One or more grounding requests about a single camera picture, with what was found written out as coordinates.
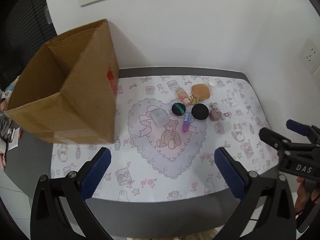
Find mauve heart keychain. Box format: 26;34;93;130
209;103;231;121

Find pink blue lip balm tube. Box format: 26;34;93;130
182;112;191;133

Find white round plastic cap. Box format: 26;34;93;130
208;80;217;86

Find orange makeup sponge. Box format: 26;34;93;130
191;83;210;100

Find black puff with green band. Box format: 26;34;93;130
171;102;186;116

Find clear plastic packet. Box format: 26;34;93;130
150;108;170;127

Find pink glass perfume bottle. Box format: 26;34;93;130
175;87;191;106

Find person right hand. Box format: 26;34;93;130
295;177;309;212

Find plain black round puff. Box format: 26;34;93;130
191;103;209;120

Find pink patterned table mat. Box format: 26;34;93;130
50;75;279;203

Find gold binder clip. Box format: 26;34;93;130
189;95;200;105

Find brown cardboard box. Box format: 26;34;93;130
5;19;119;144

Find black window blinds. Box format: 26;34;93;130
1;0;57;89

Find single white wall socket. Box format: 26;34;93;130
298;38;319;75

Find clear wall hook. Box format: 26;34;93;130
44;5;52;24

